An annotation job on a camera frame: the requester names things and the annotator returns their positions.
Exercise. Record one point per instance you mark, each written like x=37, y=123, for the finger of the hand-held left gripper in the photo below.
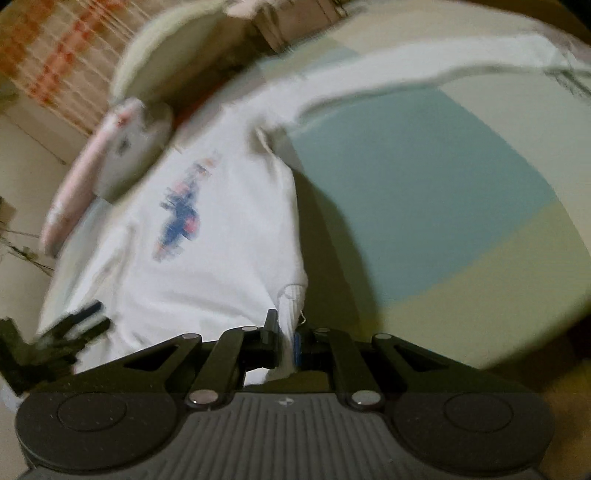
x=78, y=327

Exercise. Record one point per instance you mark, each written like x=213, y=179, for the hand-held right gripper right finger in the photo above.
x=298, y=348

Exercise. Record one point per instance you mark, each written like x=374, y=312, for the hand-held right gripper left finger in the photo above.
x=271, y=339

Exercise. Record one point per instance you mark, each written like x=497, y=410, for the white printed long-sleeve shirt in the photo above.
x=221, y=258

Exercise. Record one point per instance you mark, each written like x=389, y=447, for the pink floral pillow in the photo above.
x=74, y=194

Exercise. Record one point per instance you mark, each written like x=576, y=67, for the grey round cushion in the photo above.
x=134, y=143

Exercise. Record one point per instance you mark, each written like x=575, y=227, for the orange patterned curtain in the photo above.
x=60, y=60

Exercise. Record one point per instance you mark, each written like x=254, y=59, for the white pillow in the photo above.
x=161, y=60

